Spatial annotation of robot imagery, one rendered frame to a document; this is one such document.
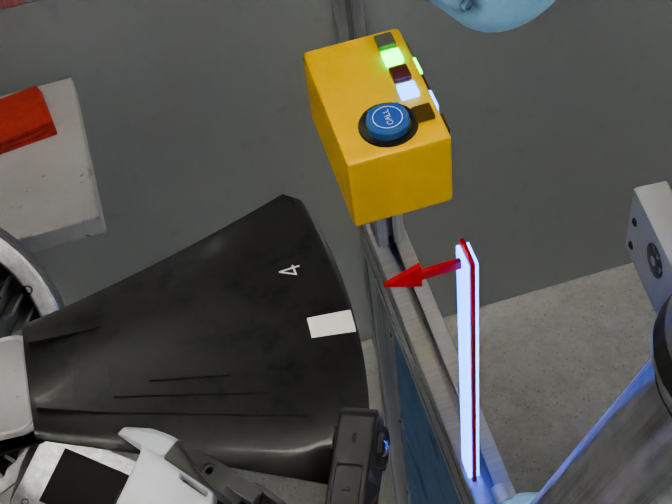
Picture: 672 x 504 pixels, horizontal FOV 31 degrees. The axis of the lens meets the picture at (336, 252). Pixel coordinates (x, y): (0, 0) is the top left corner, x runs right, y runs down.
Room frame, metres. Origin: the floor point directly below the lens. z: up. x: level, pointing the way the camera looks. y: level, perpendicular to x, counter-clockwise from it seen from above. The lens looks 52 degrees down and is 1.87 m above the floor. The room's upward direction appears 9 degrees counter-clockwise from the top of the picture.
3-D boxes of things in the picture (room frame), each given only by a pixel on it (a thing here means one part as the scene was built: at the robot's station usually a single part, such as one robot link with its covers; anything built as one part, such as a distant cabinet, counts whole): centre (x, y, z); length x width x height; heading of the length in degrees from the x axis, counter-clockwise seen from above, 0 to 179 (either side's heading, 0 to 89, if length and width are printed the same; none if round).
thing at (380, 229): (0.81, -0.06, 0.92); 0.03 x 0.03 x 0.12; 9
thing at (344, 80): (0.81, -0.06, 1.02); 0.16 x 0.10 x 0.11; 9
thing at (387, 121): (0.77, -0.06, 1.08); 0.04 x 0.04 x 0.02
